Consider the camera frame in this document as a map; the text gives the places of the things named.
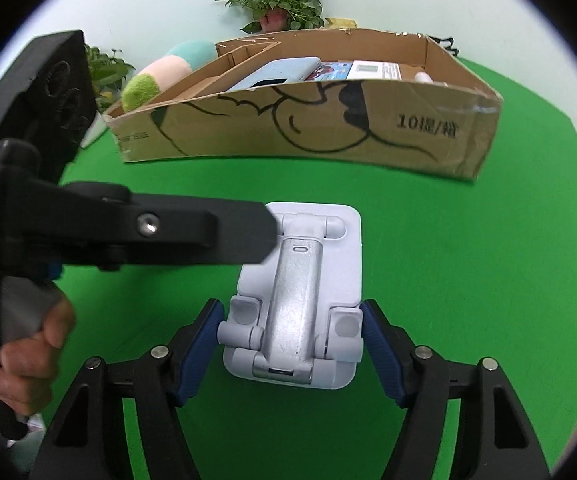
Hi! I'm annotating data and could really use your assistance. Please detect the potted plant in white pot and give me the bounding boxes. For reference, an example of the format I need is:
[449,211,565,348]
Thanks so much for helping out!
[84,44,136,148]

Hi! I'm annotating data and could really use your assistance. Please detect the blue cartoon board game box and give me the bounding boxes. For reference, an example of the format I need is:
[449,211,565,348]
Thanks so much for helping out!
[303,61,355,82]

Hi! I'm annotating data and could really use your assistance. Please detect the person's left hand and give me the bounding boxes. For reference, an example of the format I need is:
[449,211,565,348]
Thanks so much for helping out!
[0,282,76,418]

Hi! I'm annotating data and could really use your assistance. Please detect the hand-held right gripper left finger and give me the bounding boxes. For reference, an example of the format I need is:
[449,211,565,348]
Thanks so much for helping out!
[28,298,226,480]

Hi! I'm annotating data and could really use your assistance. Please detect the black object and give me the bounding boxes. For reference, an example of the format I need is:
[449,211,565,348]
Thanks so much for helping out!
[429,35,462,57]

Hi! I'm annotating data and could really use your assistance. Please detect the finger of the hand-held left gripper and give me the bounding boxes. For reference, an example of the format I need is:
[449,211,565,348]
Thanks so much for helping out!
[43,182,279,272]

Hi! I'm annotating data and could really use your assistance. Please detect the white printed carton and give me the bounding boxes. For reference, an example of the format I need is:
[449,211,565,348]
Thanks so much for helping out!
[347,60,402,81]

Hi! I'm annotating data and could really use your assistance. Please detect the light blue case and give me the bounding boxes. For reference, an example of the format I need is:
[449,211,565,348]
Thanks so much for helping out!
[226,56,322,93]

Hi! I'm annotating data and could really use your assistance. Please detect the brown cardboard box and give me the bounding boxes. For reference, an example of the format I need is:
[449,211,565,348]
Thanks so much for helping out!
[102,27,500,183]

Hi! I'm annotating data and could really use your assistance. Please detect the green tablecloth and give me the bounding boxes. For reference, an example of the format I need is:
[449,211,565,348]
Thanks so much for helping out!
[56,55,577,480]

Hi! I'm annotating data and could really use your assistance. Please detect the pastel striped plush toy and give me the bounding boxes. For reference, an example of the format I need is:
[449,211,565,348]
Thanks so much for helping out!
[121,40,219,113]

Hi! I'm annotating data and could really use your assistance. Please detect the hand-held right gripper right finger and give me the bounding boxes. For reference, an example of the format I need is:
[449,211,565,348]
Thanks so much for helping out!
[359,299,552,480]

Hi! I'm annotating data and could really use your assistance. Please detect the white folding phone stand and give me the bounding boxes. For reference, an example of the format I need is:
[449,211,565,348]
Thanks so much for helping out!
[217,201,364,390]

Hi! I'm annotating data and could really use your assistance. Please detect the person's left forearm grey sleeve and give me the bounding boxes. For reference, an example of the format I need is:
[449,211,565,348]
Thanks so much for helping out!
[3,427,44,480]

